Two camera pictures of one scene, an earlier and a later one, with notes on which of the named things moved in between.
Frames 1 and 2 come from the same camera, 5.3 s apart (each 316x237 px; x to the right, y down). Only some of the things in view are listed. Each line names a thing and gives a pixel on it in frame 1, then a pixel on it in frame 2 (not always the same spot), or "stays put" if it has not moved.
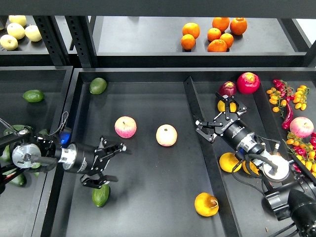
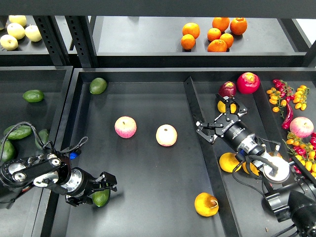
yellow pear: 206,205 stays put
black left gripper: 91,161 → 79,183
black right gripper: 227,124 stays put
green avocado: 100,196 stays put
